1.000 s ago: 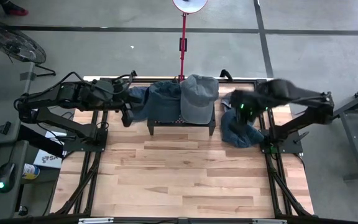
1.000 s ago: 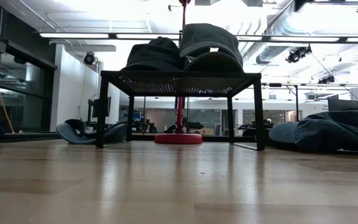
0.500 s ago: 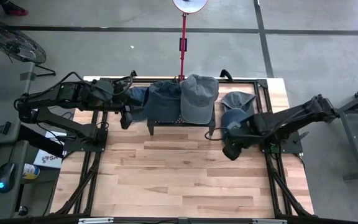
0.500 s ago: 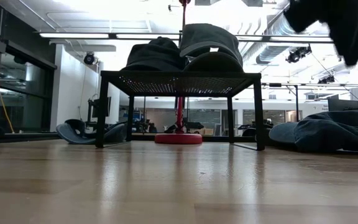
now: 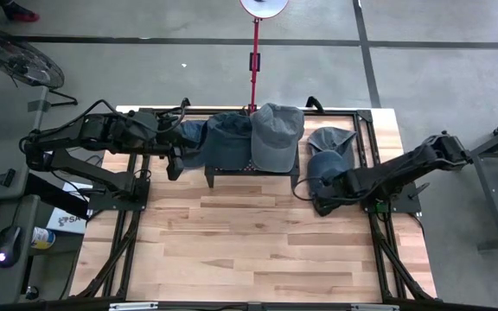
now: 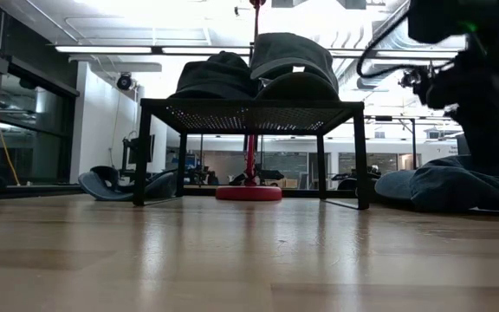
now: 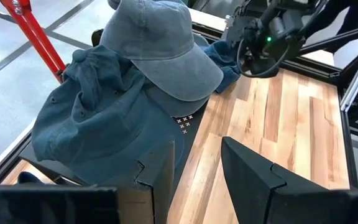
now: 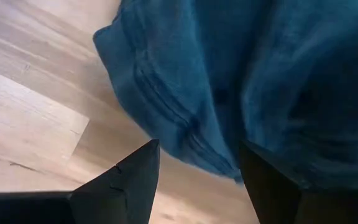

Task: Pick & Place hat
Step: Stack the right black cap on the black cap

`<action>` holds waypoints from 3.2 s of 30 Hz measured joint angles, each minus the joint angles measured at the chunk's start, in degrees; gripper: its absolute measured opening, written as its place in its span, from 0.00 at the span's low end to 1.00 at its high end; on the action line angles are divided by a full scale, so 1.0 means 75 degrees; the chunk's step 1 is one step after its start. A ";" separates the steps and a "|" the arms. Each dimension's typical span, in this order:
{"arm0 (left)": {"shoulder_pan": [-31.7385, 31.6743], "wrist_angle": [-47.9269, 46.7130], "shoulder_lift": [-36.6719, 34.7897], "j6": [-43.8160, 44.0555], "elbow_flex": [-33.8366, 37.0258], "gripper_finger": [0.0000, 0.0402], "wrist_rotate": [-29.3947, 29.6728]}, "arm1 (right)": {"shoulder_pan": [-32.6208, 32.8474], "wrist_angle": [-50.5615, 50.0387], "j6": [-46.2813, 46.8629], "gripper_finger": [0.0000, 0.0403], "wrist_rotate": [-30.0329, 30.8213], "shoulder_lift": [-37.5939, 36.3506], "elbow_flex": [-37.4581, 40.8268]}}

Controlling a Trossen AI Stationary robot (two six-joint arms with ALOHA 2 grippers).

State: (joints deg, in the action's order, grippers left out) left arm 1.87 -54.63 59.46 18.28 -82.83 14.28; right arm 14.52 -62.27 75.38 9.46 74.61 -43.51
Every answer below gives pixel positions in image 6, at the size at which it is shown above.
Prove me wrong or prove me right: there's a grey baseball cap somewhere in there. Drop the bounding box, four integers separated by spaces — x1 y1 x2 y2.
249 32 341 101

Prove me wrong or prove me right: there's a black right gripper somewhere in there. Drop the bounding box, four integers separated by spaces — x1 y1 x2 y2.
422 42 499 168

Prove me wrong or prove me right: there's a black mesh metal stand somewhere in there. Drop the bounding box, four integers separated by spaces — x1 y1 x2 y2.
133 98 371 211

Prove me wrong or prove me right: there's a red pole stand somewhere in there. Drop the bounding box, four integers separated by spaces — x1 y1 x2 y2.
215 0 283 202

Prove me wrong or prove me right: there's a silver ventilation duct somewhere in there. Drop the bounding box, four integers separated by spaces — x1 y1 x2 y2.
335 0 411 92

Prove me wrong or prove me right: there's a faded blue baseball cap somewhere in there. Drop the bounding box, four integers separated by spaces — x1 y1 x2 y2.
373 154 499 214

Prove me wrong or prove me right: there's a black computer monitor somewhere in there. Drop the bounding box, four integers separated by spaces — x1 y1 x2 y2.
122 134 156 166

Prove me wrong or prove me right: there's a dark blue corduroy cap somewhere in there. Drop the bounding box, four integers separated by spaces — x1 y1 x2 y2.
167 50 259 101

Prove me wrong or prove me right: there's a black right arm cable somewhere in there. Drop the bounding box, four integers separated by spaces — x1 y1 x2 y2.
356 10 454 80

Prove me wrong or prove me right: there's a dark glass partition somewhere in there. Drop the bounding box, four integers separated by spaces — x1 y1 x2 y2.
0 0 81 187

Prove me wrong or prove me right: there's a black hanging ceiling camera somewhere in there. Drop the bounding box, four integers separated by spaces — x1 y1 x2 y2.
399 67 428 90

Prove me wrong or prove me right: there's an overhead light rail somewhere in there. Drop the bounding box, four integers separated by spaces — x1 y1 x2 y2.
54 44 461 61

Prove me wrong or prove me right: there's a black gantry frame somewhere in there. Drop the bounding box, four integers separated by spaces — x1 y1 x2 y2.
364 114 418 171

